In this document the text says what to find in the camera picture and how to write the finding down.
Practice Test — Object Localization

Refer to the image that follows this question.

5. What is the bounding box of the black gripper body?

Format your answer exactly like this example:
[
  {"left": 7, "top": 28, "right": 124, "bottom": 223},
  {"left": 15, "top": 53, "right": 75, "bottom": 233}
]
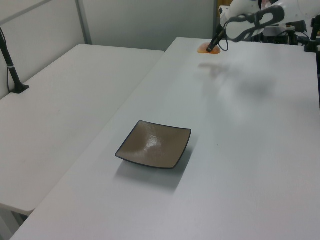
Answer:
[{"left": 213, "top": 23, "right": 226, "bottom": 42}]

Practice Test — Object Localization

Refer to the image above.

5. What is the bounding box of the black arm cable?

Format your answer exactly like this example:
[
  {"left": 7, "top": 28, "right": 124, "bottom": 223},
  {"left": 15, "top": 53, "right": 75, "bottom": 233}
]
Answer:
[{"left": 219, "top": 21, "right": 230, "bottom": 53}]

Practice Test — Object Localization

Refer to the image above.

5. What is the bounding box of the square brown ceramic plate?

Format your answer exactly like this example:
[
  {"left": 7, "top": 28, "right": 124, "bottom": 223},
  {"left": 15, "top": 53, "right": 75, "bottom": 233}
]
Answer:
[{"left": 114, "top": 120, "right": 192, "bottom": 171}]

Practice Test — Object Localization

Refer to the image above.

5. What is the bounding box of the black pole with base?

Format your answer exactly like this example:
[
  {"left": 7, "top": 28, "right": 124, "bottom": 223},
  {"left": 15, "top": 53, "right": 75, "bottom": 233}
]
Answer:
[{"left": 0, "top": 26, "right": 30, "bottom": 95}]

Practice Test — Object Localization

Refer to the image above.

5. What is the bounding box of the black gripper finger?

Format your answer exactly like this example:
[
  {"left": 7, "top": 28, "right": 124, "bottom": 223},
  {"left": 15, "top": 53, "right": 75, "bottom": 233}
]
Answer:
[{"left": 206, "top": 38, "right": 219, "bottom": 54}]

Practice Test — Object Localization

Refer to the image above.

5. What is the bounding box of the black camera stand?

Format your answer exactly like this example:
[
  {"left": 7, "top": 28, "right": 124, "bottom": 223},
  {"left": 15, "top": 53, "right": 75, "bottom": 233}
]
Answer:
[{"left": 303, "top": 14, "right": 320, "bottom": 54}]

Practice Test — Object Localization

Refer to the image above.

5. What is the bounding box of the orange sugared bread roll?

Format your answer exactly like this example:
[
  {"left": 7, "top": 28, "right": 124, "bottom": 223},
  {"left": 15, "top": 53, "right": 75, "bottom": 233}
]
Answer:
[{"left": 196, "top": 42, "right": 222, "bottom": 55}]

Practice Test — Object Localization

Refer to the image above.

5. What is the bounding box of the grey partition frame post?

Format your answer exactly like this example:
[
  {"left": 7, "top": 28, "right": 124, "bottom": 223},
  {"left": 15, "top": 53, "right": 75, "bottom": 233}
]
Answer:
[{"left": 75, "top": 0, "right": 93, "bottom": 46}]

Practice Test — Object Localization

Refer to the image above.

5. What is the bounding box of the dark robot base equipment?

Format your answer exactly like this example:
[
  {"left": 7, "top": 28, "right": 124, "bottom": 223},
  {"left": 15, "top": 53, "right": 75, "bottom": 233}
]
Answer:
[{"left": 258, "top": 22, "right": 308, "bottom": 46}]

